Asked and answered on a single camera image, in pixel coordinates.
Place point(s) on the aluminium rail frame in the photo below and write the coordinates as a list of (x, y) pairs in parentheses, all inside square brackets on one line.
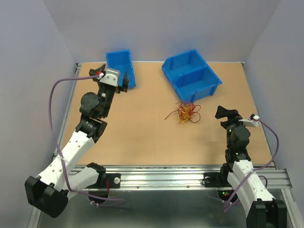
[(180, 178)]

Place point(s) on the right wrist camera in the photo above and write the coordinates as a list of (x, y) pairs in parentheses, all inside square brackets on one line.
[(252, 121)]

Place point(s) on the small blue bin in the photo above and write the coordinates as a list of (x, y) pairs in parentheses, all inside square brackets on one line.
[(121, 61)]

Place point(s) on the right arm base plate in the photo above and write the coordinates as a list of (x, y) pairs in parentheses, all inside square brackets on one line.
[(215, 180)]

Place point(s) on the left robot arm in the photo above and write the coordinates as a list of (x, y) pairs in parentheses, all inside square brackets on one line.
[(51, 190)]

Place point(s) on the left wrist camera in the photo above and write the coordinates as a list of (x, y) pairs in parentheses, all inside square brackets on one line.
[(110, 77)]

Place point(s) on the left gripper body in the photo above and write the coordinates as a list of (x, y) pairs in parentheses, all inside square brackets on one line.
[(109, 93)]

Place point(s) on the large blue divided bin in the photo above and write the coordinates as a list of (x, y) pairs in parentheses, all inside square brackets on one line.
[(190, 76)]

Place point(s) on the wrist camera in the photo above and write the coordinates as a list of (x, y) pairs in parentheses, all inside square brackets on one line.
[(110, 77), (252, 121)]

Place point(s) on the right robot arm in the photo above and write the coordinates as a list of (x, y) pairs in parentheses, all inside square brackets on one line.
[(262, 209)]

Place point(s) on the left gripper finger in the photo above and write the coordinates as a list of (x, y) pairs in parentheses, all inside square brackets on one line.
[(102, 68), (125, 81)]

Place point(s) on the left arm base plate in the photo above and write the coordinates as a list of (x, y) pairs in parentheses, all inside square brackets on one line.
[(111, 180)]

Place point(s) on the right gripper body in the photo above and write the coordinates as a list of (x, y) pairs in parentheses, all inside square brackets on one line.
[(231, 124)]

